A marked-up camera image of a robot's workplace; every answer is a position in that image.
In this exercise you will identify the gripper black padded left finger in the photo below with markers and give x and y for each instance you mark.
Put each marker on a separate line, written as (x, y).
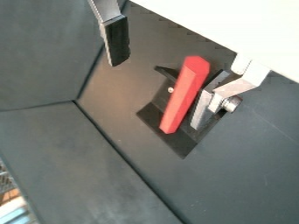
(113, 30)

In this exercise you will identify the red hexagon rod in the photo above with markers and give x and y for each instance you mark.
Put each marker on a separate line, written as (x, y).
(195, 70)

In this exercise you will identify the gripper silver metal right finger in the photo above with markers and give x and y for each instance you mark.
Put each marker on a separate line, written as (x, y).
(220, 94)

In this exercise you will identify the black curved cradle stand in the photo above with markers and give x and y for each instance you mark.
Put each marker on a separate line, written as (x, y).
(183, 140)

